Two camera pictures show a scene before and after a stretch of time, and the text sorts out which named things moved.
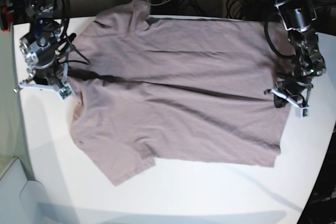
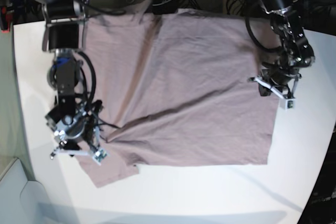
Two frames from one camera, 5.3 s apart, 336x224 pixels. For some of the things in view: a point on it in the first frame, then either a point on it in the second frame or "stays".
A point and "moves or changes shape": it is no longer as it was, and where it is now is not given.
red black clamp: [6, 18] stays
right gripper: [295, 89] → [280, 80]
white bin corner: [22, 201] stays
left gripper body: [47, 58] → [76, 130]
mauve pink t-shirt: [193, 89] moves or changes shape
